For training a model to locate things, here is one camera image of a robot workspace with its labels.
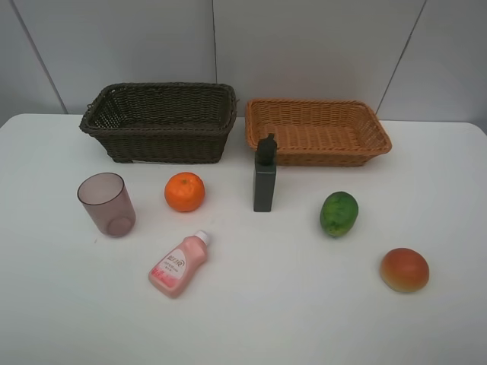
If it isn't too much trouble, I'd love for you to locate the dark green pump bottle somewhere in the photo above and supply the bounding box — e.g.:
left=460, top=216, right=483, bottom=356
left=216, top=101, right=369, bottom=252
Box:
left=253, top=133, right=277, bottom=212

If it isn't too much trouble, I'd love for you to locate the orange mandarin fruit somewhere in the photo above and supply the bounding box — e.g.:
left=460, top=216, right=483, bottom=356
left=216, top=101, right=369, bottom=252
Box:
left=164, top=172, right=205, bottom=212

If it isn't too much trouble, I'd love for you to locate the pink lotion bottle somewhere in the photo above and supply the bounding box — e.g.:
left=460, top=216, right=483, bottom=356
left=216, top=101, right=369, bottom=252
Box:
left=148, top=230, right=210, bottom=298

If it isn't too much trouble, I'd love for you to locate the translucent purple plastic cup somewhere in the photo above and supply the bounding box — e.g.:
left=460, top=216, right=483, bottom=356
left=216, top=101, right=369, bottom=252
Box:
left=77, top=173, right=136, bottom=237

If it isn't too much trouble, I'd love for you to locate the red orange peach fruit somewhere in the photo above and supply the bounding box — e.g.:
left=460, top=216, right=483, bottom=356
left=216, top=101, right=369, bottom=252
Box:
left=380, top=248, right=430, bottom=293

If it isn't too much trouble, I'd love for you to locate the orange wicker basket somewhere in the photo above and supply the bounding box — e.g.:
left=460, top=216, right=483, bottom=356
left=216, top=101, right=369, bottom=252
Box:
left=245, top=98, right=392, bottom=167

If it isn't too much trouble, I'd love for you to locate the dark brown wicker basket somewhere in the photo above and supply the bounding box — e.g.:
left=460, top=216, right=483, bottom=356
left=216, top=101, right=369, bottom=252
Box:
left=79, top=82, right=237, bottom=164

